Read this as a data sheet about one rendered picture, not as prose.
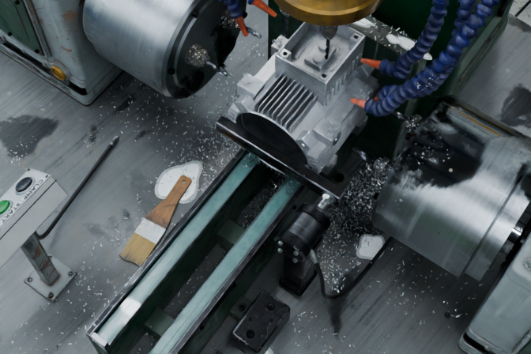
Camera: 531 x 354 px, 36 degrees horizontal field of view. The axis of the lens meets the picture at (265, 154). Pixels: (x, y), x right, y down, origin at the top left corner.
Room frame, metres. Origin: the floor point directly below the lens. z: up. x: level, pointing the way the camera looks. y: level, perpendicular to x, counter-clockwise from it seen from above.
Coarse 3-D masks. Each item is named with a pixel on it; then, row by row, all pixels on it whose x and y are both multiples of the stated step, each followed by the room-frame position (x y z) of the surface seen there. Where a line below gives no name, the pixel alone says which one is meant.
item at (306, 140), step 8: (360, 64) 0.82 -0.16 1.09; (360, 72) 0.81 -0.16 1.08; (368, 72) 0.81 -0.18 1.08; (240, 96) 0.76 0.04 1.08; (248, 96) 0.75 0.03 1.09; (240, 104) 0.74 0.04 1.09; (248, 104) 0.74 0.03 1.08; (304, 136) 0.67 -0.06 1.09; (312, 136) 0.68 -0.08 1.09; (304, 144) 0.66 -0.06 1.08; (312, 144) 0.67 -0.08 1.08
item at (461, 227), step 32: (448, 96) 0.72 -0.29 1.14; (416, 128) 0.65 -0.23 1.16; (448, 128) 0.64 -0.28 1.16; (480, 128) 0.65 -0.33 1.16; (512, 128) 0.67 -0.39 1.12; (384, 160) 0.64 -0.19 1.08; (416, 160) 0.60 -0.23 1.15; (448, 160) 0.59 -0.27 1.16; (480, 160) 0.59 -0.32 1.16; (512, 160) 0.59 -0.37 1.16; (384, 192) 0.57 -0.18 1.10; (416, 192) 0.56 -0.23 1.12; (448, 192) 0.55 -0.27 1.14; (480, 192) 0.54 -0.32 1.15; (512, 192) 0.54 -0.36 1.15; (384, 224) 0.54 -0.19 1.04; (416, 224) 0.52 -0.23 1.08; (448, 224) 0.51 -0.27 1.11; (480, 224) 0.50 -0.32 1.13; (512, 224) 0.50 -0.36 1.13; (448, 256) 0.48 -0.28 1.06; (480, 256) 0.47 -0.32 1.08
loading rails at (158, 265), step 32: (256, 160) 0.72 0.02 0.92; (224, 192) 0.66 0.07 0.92; (256, 192) 0.71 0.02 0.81; (288, 192) 0.66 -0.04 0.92; (192, 224) 0.60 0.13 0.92; (224, 224) 0.63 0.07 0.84; (256, 224) 0.60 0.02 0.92; (160, 256) 0.54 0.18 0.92; (192, 256) 0.56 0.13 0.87; (256, 256) 0.54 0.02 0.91; (128, 288) 0.47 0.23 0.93; (160, 288) 0.49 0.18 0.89; (224, 288) 0.47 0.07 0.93; (96, 320) 0.42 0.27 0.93; (128, 320) 0.42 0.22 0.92; (160, 320) 0.45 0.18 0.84; (192, 320) 0.42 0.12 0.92; (224, 320) 0.46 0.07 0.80; (128, 352) 0.40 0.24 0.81; (160, 352) 0.37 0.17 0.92; (192, 352) 0.39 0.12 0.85
